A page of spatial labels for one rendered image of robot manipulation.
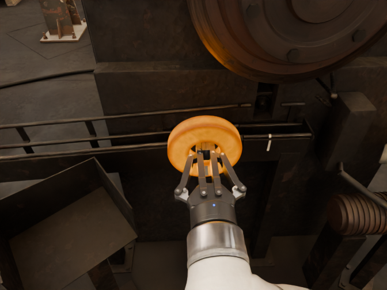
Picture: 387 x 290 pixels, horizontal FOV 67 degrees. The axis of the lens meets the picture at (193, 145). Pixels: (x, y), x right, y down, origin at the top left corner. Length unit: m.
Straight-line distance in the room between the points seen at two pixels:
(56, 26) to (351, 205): 3.22
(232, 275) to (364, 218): 0.67
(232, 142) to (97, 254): 0.41
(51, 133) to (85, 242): 1.45
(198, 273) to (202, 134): 0.27
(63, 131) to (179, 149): 1.61
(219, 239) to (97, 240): 0.41
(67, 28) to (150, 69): 2.78
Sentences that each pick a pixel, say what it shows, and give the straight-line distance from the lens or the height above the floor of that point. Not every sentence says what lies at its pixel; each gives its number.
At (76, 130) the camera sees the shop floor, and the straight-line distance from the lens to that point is 2.12.
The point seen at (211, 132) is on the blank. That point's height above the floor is 0.89.
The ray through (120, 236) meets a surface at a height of 0.61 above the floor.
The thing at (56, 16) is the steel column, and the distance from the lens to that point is 3.55.
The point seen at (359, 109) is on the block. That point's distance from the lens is 0.89.
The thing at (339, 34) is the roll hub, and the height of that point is 1.03.
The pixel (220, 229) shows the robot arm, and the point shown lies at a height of 0.88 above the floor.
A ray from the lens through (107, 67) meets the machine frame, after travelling 0.85.
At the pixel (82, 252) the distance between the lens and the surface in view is 0.78.
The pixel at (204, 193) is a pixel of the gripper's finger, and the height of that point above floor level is 0.86.
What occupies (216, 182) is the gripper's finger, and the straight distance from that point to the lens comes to 0.52.
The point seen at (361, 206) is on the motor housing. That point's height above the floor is 0.53.
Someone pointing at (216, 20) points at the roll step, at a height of 1.04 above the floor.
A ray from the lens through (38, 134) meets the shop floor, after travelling 2.19.
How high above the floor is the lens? 1.25
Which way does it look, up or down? 42 degrees down
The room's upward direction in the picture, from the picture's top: straight up
